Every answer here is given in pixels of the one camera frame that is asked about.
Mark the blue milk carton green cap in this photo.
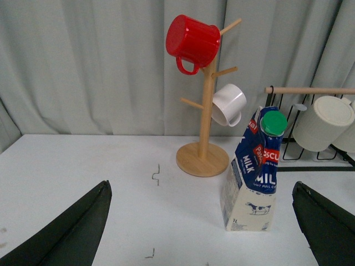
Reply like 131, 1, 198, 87
220, 106, 287, 232

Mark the cream ribbed mug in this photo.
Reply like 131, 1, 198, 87
330, 97, 354, 152
293, 96, 354, 152

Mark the cream ribbed mug right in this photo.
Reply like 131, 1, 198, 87
330, 97, 354, 152

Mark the wooden mug tree stand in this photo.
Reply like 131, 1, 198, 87
176, 18, 242, 177

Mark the black wire rack wooden bar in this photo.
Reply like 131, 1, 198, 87
264, 86, 354, 172

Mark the cream ribbed mug left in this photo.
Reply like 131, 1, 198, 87
293, 96, 354, 152

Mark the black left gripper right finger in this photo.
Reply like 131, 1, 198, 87
292, 181, 354, 265

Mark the red mug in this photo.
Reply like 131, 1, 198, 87
165, 14, 221, 75

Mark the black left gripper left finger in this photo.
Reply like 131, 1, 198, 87
1, 181, 112, 265

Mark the white mug on tree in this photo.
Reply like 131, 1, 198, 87
211, 84, 247, 127

